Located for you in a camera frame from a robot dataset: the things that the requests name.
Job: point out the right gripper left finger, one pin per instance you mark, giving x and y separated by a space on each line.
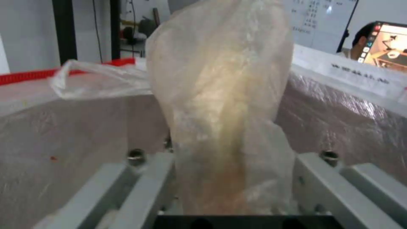
127 190

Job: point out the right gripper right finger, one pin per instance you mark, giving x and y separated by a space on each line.
334 190

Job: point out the red corrugated strip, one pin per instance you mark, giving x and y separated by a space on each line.
35 75

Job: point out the person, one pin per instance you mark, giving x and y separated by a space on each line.
357 40

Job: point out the computer monitor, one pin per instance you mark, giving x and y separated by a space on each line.
383 43

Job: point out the whiteboard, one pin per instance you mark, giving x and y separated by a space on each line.
318 21

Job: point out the black metal post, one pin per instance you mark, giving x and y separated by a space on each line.
65 31

